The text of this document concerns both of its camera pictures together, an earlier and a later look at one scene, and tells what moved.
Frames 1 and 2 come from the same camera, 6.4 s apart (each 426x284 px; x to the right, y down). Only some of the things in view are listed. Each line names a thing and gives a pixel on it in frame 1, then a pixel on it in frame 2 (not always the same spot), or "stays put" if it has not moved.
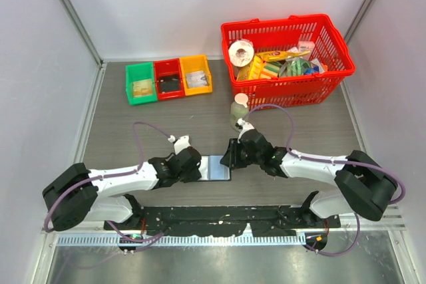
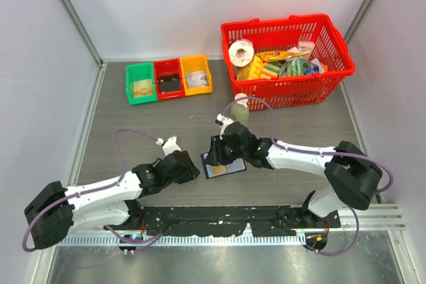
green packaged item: x=294 y=66 stays put
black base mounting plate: x=222 y=220 stays put
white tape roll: x=241 y=52 stays put
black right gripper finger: x=230 y=158 → x=214 y=156
